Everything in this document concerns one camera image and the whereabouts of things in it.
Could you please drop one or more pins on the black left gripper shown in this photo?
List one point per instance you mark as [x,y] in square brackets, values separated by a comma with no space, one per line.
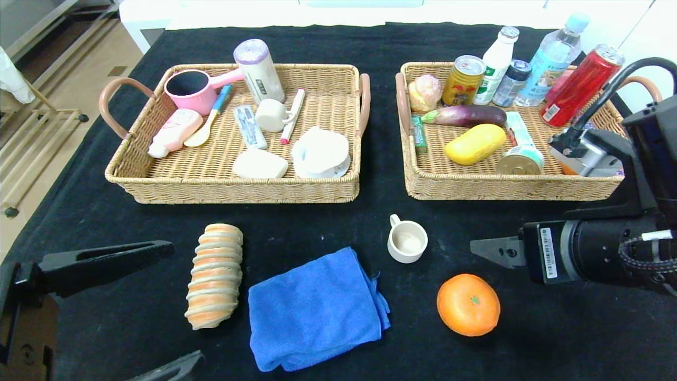
[22,279]

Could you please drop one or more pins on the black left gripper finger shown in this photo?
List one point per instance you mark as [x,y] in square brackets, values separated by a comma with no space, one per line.
[180,370]

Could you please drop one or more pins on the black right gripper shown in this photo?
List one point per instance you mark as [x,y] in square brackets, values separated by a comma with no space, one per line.
[545,252]

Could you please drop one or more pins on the round orange fruit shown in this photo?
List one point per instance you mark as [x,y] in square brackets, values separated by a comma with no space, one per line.
[468,304]

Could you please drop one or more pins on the white tin can gold lid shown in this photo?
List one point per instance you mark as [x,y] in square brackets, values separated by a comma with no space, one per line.
[521,164]

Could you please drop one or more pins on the yellow oblong fruit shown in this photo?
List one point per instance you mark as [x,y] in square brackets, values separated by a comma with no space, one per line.
[476,144]

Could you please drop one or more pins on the blue microfibre towel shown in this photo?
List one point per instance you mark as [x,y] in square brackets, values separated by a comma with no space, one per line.
[317,309]

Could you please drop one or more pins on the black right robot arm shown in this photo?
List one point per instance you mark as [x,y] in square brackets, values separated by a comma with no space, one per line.
[624,254]

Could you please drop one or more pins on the wicker basket with food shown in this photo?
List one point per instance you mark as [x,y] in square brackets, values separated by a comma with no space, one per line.
[455,180]

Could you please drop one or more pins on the wicker basket with utensils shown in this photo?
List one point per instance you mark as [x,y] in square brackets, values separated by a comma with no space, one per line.
[222,164]

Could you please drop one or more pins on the striped bread roll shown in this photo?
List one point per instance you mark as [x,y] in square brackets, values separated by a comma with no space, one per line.
[216,275]

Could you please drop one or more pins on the orange fruit with smooth skin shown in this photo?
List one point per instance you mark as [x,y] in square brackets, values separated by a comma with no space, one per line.
[568,169]

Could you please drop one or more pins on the green white candy box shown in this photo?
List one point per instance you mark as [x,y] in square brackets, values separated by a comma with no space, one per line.
[518,129]

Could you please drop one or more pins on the green gum pack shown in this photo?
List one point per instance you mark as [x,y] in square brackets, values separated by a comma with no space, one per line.
[419,135]

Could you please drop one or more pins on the purple eggplant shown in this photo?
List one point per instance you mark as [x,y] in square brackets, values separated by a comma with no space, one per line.
[465,114]

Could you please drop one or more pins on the wooden rolling rack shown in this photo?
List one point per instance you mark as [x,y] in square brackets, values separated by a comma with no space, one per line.
[31,137]

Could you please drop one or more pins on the orange snack packet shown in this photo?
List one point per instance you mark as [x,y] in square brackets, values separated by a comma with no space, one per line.
[582,126]

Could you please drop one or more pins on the pink lotion bottle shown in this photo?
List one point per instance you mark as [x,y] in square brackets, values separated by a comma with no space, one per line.
[177,129]

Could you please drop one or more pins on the small grey capped bottle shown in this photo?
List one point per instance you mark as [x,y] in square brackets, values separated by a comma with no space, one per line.
[510,84]

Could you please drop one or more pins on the yellow drink can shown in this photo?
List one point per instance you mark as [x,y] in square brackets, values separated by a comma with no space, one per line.
[463,84]

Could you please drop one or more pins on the pink yellow cupcake toy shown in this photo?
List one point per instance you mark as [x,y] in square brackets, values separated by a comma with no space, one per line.
[426,92]

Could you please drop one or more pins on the red drink can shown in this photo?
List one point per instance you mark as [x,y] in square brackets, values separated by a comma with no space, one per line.
[574,92]

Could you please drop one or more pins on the white soap bar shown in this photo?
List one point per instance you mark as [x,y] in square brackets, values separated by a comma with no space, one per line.
[259,165]

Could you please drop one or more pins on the pink saucepan cup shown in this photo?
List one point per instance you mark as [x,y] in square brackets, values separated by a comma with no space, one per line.
[203,103]

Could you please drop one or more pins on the white milk bottle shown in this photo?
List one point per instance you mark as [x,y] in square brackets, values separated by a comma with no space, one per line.
[497,63]

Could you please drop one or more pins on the clear water bottle blue cap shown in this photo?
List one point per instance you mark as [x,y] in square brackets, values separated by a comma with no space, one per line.
[550,63]

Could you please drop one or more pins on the clear cutlery case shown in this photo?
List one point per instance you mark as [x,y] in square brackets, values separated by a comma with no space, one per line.
[249,127]

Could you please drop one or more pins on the white plastic bowl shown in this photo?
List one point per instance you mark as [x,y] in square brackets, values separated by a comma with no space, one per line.
[320,153]

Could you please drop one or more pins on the white hanging cloth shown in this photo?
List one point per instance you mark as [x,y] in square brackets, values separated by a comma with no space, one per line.
[13,76]

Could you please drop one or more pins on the small cream cup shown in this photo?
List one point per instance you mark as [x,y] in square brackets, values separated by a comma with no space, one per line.
[270,115]

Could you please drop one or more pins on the grey framed low platform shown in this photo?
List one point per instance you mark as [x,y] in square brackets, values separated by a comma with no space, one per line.
[74,32]

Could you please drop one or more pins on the white pen pink tip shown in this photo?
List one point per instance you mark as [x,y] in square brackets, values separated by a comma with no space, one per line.
[293,114]

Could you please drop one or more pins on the beige tumbler purple lid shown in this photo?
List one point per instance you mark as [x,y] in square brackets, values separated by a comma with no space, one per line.
[262,74]

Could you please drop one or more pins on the white table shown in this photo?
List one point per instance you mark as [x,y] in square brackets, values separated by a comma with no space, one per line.
[153,16]

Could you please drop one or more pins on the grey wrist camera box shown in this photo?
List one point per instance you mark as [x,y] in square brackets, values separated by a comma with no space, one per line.
[589,156]

